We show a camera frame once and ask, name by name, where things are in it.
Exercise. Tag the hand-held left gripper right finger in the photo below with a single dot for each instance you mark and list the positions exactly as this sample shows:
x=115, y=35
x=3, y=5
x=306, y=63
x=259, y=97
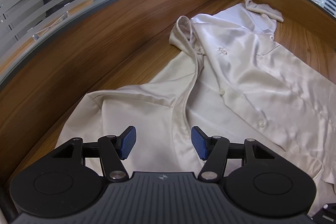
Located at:
x=200, y=144

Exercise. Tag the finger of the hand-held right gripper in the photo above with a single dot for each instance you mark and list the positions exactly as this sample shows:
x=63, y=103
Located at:
x=326, y=217

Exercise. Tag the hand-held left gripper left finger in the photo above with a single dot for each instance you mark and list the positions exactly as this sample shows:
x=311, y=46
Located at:
x=128, y=141

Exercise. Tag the beige satin shirt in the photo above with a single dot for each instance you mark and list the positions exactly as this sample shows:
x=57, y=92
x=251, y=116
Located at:
x=236, y=82

